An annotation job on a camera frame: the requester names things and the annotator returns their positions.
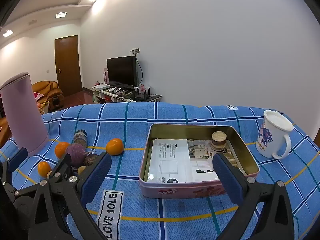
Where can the black router with antennas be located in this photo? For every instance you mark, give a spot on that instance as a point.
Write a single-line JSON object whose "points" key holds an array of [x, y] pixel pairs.
{"points": [[141, 96]]}

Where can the mandarin orange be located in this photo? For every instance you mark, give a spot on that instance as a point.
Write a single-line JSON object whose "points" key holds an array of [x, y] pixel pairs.
{"points": [[115, 146], [44, 168], [61, 150]]}

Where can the pink flower decoration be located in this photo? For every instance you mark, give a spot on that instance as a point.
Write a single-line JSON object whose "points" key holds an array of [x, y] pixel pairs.
{"points": [[142, 87]]}

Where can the small yellow fruit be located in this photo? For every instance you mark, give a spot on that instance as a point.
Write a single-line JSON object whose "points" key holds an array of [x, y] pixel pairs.
{"points": [[81, 170], [49, 174]]}

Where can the blue checked blanket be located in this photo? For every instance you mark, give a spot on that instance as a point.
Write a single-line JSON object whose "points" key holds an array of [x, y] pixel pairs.
{"points": [[175, 115]]}

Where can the white remote control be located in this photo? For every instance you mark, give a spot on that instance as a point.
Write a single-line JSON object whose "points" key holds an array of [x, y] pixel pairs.
{"points": [[113, 90]]}

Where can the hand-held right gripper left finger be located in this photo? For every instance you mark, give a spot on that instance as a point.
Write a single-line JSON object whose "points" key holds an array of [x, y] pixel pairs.
{"points": [[96, 177]]}

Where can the white television stand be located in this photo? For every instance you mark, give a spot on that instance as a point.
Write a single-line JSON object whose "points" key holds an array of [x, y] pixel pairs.
{"points": [[100, 95]]}

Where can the brown wooden door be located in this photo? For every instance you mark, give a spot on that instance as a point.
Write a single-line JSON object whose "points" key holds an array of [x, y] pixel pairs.
{"points": [[67, 65]]}

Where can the black television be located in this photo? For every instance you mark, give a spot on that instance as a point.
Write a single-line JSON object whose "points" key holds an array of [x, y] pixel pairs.
{"points": [[121, 70]]}

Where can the lilac kettle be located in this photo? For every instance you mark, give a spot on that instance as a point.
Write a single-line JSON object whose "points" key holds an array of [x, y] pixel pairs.
{"points": [[22, 115]]}

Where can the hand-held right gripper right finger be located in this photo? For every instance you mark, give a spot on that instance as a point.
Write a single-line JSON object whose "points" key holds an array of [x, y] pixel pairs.
{"points": [[227, 180]]}

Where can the white wall socket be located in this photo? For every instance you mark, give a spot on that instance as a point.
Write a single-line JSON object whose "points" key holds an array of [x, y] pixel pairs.
{"points": [[135, 50]]}

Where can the ceiling light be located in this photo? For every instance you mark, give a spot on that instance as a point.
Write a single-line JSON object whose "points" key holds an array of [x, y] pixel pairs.
{"points": [[8, 33], [61, 14]]}

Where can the white set-top box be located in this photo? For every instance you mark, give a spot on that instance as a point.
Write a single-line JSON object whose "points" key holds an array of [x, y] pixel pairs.
{"points": [[102, 87]]}

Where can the brown water chestnut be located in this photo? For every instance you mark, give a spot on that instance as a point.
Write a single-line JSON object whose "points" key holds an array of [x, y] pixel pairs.
{"points": [[90, 160]]}

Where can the printed colour brochure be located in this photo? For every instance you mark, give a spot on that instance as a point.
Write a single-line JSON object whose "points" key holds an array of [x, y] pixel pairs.
{"points": [[200, 160]]}

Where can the orange leather sofa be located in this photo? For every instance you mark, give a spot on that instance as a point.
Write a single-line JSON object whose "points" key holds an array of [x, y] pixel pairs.
{"points": [[3, 130]]}

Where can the purple radish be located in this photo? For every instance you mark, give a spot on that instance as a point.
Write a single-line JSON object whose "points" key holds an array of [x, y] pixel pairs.
{"points": [[76, 153]]}

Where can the pink tin box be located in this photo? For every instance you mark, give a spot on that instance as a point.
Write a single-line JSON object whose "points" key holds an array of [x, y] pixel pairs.
{"points": [[175, 191]]}

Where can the pink floral cushion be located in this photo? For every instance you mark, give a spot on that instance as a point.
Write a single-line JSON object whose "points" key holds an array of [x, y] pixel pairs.
{"points": [[37, 95]]}

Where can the orange leather armchair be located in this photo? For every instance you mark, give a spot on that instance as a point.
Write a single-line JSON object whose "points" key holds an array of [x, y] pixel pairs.
{"points": [[53, 93]]}

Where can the white mug with blue print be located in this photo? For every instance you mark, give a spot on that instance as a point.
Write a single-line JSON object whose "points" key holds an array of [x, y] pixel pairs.
{"points": [[268, 140]]}

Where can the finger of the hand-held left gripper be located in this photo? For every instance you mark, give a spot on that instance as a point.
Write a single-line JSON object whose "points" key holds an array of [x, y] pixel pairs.
{"points": [[17, 158], [62, 167]]}

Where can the white paper leaflet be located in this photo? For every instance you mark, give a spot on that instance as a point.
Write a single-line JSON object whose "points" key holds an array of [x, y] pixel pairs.
{"points": [[170, 160]]}

